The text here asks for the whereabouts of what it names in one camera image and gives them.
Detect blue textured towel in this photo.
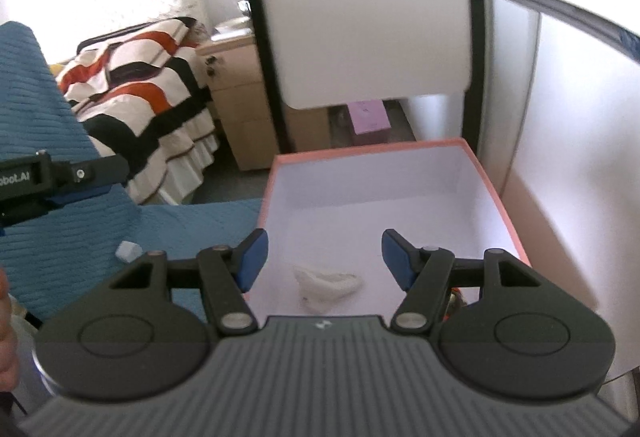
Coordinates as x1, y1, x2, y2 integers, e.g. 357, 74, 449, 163
0, 21, 266, 324

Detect small white charger plug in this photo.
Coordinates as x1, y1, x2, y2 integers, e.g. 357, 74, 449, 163
115, 240, 142, 263

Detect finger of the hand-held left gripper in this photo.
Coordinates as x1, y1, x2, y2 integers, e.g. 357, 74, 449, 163
47, 154, 132, 204

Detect striped patterned quilt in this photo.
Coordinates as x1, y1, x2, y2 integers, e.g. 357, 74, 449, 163
54, 16, 222, 206

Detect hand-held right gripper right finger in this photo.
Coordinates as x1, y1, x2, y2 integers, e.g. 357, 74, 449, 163
381, 229, 543, 334

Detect white chair with black frame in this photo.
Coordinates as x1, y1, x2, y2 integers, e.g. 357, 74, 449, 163
235, 0, 502, 158

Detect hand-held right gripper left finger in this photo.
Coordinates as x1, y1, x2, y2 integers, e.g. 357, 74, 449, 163
109, 228, 270, 335

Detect pink paper bag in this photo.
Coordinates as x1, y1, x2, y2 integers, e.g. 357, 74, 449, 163
347, 100, 394, 136

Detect black and red figurine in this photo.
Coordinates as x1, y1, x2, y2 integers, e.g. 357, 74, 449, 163
446, 287, 469, 314

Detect person's left hand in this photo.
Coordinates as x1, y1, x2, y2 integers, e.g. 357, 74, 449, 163
0, 269, 22, 393

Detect wooden nightstand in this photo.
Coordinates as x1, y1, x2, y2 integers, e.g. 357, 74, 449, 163
196, 29, 332, 173

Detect white fluffy bone toy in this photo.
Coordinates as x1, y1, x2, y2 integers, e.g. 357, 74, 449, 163
292, 264, 362, 314

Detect pink cardboard box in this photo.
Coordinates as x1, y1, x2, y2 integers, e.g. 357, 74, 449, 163
243, 137, 532, 319

